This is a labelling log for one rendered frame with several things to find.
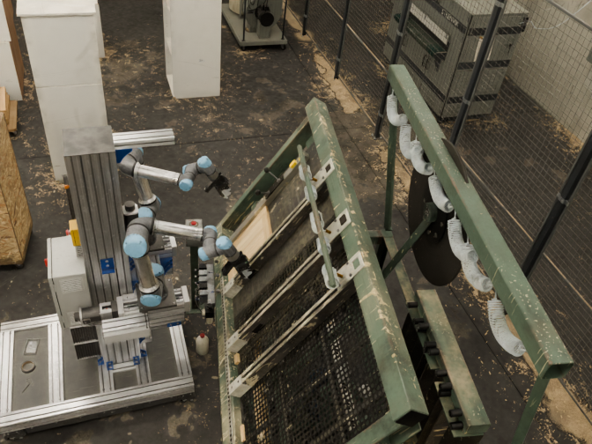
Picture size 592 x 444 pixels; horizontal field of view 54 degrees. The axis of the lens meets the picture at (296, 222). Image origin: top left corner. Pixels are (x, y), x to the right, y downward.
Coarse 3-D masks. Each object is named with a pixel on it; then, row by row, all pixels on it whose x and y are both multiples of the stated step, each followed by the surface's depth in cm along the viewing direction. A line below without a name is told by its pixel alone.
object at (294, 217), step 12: (300, 168) 319; (324, 168) 325; (312, 180) 330; (324, 180) 321; (324, 192) 330; (300, 204) 339; (288, 216) 346; (300, 216) 340; (288, 228) 345; (276, 240) 351; (264, 252) 356; (252, 264) 362; (252, 276) 369; (228, 288) 374; (240, 288) 375
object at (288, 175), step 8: (304, 152) 367; (296, 168) 371; (288, 176) 374; (280, 184) 378; (264, 200) 387; (272, 200) 386; (256, 208) 392; (248, 216) 398; (248, 224) 397; (240, 232) 401; (232, 240) 406
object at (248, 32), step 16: (240, 0) 862; (256, 0) 816; (272, 0) 823; (224, 16) 894; (240, 16) 878; (256, 16) 828; (272, 16) 811; (240, 32) 845; (256, 32) 843; (272, 32) 856; (240, 48) 834
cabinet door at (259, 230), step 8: (264, 208) 387; (256, 216) 393; (264, 216) 383; (256, 224) 389; (264, 224) 379; (248, 232) 394; (256, 232) 385; (264, 232) 375; (240, 240) 399; (248, 240) 389; (256, 240) 380; (264, 240) 371; (240, 248) 395; (248, 248) 385; (256, 248) 376; (248, 256) 381; (232, 272) 391
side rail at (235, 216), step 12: (300, 132) 382; (288, 144) 387; (300, 144) 388; (276, 156) 396; (288, 156) 393; (276, 168) 399; (264, 180) 404; (276, 180) 406; (252, 192) 410; (240, 204) 416; (252, 204) 418; (228, 216) 423; (240, 216) 424; (228, 228) 430
